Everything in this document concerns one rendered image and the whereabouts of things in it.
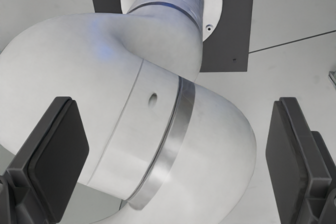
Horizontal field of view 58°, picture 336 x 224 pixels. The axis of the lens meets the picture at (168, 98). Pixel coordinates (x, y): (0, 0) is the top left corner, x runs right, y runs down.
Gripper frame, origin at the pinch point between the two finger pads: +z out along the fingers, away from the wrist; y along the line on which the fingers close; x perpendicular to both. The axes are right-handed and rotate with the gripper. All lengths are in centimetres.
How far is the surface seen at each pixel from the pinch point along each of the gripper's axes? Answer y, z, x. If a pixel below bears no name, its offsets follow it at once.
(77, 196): -66, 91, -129
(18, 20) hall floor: -98, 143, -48
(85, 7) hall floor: -59, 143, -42
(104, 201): -51, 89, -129
